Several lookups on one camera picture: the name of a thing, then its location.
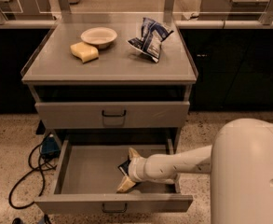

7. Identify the right background counter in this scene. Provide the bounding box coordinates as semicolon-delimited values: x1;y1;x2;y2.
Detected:
198;0;269;21

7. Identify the yellow sponge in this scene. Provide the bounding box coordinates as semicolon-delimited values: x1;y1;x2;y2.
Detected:
70;42;99;63

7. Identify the grey rail with glass panels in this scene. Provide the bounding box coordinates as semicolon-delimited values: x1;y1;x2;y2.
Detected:
0;8;273;29

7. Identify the grey drawer cabinet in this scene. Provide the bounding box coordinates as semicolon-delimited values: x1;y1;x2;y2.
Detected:
22;17;197;145

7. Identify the grey drawer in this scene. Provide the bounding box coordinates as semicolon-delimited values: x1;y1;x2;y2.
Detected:
35;102;190;129
35;139;193;214

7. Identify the blue white chip bag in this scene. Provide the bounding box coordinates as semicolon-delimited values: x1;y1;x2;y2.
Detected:
128;17;173;63

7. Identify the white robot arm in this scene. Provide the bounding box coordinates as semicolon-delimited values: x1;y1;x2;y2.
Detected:
117;119;273;224

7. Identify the black floor cable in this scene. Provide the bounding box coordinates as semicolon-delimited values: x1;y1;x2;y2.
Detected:
7;142;58;210

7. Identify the white round bowl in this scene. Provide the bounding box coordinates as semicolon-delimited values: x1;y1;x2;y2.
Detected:
80;27;117;49

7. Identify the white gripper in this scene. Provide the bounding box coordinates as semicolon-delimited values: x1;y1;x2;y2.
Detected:
116;147;146;193

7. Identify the blue power box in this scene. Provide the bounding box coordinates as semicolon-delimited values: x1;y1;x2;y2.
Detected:
40;134;61;159

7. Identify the dark blue rxbar wrapper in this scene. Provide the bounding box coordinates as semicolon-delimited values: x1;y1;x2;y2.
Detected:
117;160;130;175

